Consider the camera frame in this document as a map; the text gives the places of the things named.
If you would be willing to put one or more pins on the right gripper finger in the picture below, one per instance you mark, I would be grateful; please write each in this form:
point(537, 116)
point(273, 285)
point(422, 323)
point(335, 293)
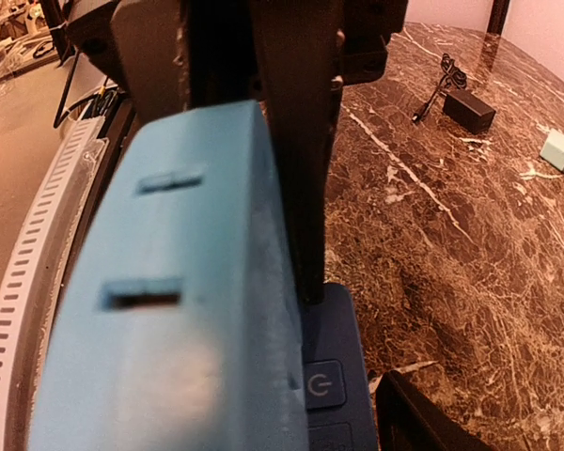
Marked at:
point(407, 420)

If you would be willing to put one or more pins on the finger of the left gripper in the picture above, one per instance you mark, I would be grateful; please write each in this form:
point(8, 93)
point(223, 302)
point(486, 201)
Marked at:
point(297, 54)

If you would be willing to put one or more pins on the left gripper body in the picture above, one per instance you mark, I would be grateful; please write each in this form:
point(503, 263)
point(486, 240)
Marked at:
point(160, 52)

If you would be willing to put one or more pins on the blue adapter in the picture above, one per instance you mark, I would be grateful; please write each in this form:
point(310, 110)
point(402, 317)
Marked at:
point(180, 327)

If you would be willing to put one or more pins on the dark blue cube socket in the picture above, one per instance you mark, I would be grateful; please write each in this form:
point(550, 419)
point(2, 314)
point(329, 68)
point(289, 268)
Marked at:
point(337, 398)

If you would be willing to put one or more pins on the black plug adapter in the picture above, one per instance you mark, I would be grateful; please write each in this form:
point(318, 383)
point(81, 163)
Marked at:
point(460, 104)

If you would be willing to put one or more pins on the small teal plug adapter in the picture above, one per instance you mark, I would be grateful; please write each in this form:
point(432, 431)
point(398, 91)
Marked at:
point(552, 150)

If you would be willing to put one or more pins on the white slotted cable duct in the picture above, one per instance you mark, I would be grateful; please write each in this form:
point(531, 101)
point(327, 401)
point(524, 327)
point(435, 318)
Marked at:
point(23, 264)

